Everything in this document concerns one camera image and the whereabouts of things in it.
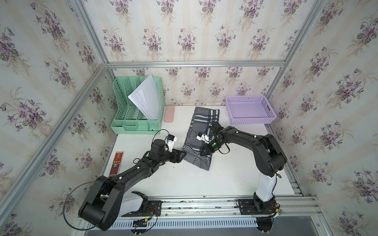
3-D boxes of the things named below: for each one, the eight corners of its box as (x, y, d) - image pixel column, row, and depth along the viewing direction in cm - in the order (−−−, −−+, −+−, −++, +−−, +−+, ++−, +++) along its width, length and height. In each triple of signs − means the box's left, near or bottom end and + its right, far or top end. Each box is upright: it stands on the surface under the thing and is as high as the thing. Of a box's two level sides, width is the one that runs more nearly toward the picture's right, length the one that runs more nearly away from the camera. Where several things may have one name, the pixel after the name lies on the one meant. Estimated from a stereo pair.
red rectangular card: (109, 176, 86) (107, 175, 84) (117, 152, 96) (116, 151, 94) (118, 176, 86) (116, 175, 84) (125, 152, 96) (124, 151, 94)
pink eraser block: (163, 122, 114) (163, 120, 112) (166, 107, 124) (165, 105, 122) (173, 122, 114) (173, 120, 112) (174, 107, 124) (174, 105, 122)
